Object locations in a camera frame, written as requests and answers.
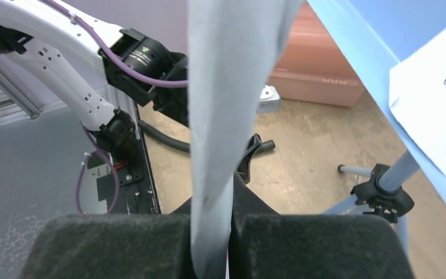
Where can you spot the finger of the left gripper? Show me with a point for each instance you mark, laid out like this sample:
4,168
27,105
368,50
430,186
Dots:
254,146

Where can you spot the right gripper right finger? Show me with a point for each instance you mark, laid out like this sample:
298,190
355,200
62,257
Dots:
265,244

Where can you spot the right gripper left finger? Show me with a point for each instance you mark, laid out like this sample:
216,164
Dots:
113,246

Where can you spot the blue music stand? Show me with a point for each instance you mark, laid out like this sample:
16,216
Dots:
374,36

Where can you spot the sheet music top page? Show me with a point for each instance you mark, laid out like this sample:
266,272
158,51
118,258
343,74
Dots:
418,98

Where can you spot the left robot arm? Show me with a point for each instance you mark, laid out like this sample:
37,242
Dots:
47,37

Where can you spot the pink plastic storage box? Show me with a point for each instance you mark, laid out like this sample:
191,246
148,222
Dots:
312,68

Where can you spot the aluminium mounting rail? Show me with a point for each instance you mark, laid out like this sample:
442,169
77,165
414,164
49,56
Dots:
16,102

